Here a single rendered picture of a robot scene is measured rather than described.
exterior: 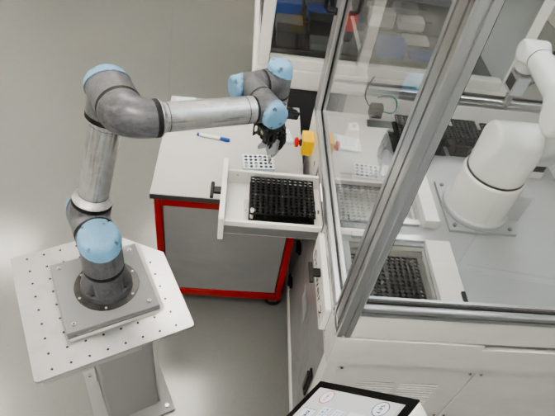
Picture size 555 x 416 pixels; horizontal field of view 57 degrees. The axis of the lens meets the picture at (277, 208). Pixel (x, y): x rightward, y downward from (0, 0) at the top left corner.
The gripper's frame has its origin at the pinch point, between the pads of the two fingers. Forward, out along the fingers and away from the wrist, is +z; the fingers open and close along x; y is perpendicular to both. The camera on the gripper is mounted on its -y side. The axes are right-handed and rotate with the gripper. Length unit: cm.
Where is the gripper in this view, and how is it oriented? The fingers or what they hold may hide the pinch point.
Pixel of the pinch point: (272, 152)
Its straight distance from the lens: 177.0
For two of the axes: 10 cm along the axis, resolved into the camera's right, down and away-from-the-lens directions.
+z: -1.2, 6.8, 7.2
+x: 7.1, 5.7, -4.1
